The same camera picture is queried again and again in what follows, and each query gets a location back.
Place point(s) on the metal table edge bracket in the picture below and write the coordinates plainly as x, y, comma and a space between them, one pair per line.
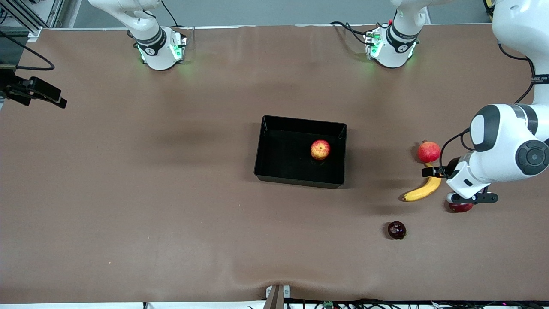
276, 296

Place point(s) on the yellow black striped post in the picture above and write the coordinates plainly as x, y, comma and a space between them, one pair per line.
488, 4

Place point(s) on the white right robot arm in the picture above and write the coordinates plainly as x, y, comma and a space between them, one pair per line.
150, 47

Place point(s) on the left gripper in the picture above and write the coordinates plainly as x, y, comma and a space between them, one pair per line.
451, 166

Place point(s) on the red pomegranate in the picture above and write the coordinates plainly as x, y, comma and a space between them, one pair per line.
429, 152

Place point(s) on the red yellow apple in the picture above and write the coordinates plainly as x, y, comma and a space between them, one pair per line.
320, 149

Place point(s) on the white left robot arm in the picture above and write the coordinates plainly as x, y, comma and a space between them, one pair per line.
514, 141

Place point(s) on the red yellow mango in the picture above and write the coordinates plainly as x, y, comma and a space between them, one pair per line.
461, 208

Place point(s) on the yellow banana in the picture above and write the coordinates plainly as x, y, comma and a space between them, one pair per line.
422, 192

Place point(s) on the aluminium frame profile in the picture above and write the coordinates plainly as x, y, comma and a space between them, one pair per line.
25, 21

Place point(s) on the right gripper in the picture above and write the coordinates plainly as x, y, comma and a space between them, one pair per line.
13, 87

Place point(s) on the dark purple plum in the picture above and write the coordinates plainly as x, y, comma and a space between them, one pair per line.
396, 230

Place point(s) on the black plastic box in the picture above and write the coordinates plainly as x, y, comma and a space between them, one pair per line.
287, 150

